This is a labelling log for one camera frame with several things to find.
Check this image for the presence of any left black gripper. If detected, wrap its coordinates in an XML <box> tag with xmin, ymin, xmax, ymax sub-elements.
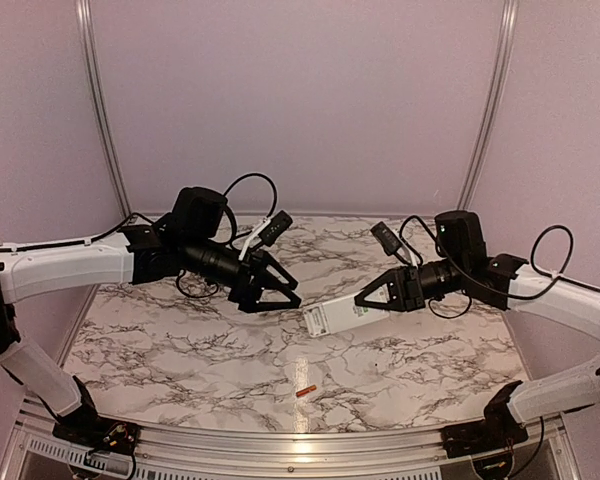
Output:
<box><xmin>182</xmin><ymin>233</ymin><xmax>302</xmax><ymax>311</ymax></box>

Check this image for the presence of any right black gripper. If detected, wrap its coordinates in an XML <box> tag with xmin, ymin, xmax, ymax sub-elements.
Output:
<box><xmin>355</xmin><ymin>255</ymin><xmax>468</xmax><ymax>312</ymax></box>

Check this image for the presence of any white remote control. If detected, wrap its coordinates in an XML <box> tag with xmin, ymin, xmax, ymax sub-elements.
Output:
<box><xmin>302</xmin><ymin>294</ymin><xmax>390</xmax><ymax>338</ymax></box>

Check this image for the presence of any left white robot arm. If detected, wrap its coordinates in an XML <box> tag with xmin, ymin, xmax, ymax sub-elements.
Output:
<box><xmin>0</xmin><ymin>187</ymin><xmax>301</xmax><ymax>445</ymax></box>

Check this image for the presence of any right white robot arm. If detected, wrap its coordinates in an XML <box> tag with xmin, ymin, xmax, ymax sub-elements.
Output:
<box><xmin>354</xmin><ymin>210</ymin><xmax>600</xmax><ymax>448</ymax></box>

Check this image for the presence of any orange AA battery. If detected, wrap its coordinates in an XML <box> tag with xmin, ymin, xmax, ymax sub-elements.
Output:
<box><xmin>295</xmin><ymin>385</ymin><xmax>317</xmax><ymax>398</ymax></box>

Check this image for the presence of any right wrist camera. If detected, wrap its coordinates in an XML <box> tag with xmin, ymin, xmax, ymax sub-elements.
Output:
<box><xmin>370</xmin><ymin>221</ymin><xmax>424</xmax><ymax>266</ymax></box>

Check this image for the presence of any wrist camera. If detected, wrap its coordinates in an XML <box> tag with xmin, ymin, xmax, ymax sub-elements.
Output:
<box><xmin>370</xmin><ymin>221</ymin><xmax>424</xmax><ymax>266</ymax></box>
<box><xmin>238</xmin><ymin>210</ymin><xmax>293</xmax><ymax>261</ymax></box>

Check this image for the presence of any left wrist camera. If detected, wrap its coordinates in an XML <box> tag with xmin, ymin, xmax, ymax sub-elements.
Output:
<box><xmin>238</xmin><ymin>210</ymin><xmax>293</xmax><ymax>261</ymax></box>

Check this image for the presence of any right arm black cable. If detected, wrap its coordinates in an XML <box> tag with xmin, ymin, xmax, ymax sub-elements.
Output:
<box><xmin>398</xmin><ymin>214</ymin><xmax>575</xmax><ymax>321</ymax></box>

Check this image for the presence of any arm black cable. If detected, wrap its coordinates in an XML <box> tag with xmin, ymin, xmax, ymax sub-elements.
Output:
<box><xmin>174</xmin><ymin>172</ymin><xmax>280</xmax><ymax>299</ymax></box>
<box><xmin>398</xmin><ymin>214</ymin><xmax>575</xmax><ymax>321</ymax></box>

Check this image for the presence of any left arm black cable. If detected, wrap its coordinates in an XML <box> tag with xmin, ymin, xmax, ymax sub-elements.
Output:
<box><xmin>174</xmin><ymin>172</ymin><xmax>280</xmax><ymax>299</ymax></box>

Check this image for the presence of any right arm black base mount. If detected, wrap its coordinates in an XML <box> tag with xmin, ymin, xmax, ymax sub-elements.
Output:
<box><xmin>441</xmin><ymin>419</ymin><xmax>529</xmax><ymax>458</ymax></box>

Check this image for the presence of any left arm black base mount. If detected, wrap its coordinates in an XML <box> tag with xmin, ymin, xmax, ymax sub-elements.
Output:
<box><xmin>52</xmin><ymin>417</ymin><xmax>140</xmax><ymax>456</ymax></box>

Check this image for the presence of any left aluminium corner post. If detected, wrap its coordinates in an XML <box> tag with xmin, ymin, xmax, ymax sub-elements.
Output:
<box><xmin>75</xmin><ymin>0</ymin><xmax>131</xmax><ymax>217</ymax></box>

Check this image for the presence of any aluminium corner post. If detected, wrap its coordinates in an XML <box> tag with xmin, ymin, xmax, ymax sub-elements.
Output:
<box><xmin>456</xmin><ymin>0</ymin><xmax>520</xmax><ymax>210</ymax></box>
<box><xmin>75</xmin><ymin>0</ymin><xmax>131</xmax><ymax>217</ymax></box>

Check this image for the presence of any right aluminium corner post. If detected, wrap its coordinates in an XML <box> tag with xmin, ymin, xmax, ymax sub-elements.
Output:
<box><xmin>456</xmin><ymin>0</ymin><xmax>520</xmax><ymax>210</ymax></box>

